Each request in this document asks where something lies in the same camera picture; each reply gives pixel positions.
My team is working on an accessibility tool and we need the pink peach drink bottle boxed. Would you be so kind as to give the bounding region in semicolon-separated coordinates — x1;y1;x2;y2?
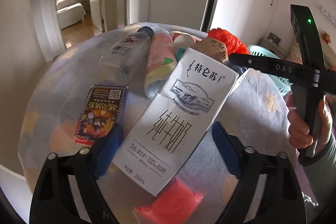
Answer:
144;29;177;100

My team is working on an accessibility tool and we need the red plastic bag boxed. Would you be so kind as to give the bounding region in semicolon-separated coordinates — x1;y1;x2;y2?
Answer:
207;28;249;55

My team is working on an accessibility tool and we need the pink tissue pack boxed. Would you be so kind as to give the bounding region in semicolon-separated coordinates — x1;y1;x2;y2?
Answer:
133;177;207;223

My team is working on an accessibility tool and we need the light green laundry basket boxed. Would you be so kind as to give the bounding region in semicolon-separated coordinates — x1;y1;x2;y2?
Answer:
247;44;293;98

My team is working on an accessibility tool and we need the green plastic wrapper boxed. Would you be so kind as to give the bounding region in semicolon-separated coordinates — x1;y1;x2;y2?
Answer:
175;47;186;62

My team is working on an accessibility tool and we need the person right hand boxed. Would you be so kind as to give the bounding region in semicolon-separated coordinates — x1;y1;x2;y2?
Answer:
286;94;335;156

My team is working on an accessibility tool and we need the floral bed sheet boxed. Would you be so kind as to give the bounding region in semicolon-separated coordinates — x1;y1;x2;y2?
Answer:
18;22;302;224

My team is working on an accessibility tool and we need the white bedside cabinet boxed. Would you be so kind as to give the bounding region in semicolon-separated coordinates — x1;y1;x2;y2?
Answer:
259;32;287;59

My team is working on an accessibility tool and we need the colourful snack packet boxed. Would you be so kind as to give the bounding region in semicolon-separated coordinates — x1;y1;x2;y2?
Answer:
74;84;128;146

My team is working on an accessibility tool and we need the white bed far room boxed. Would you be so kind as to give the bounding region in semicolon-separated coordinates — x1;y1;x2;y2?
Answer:
56;0;86;30

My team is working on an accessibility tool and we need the clear plastic water bottle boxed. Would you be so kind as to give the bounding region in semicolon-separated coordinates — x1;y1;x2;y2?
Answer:
98;26;154;86

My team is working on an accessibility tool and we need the grey green sleeve forearm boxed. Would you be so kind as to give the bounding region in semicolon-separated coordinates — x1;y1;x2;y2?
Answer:
302;134;335;222

